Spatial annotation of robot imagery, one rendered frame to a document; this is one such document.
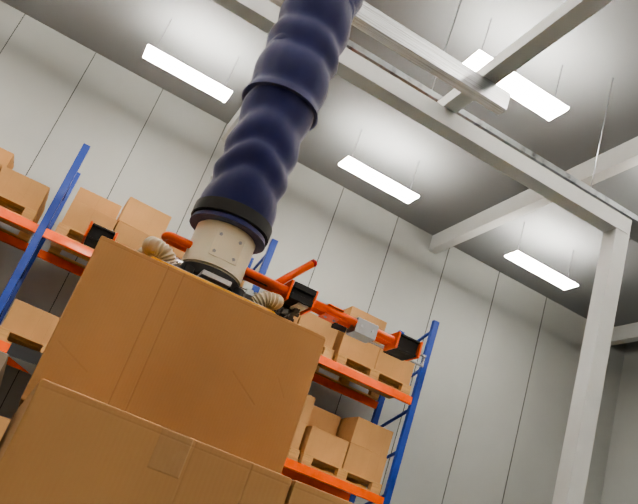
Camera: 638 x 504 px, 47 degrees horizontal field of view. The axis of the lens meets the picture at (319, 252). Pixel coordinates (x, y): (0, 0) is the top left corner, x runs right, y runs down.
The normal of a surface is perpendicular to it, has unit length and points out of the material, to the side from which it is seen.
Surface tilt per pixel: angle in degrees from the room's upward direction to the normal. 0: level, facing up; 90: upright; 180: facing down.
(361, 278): 90
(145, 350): 90
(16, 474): 90
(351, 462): 90
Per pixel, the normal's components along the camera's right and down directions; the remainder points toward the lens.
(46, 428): 0.41, -0.25
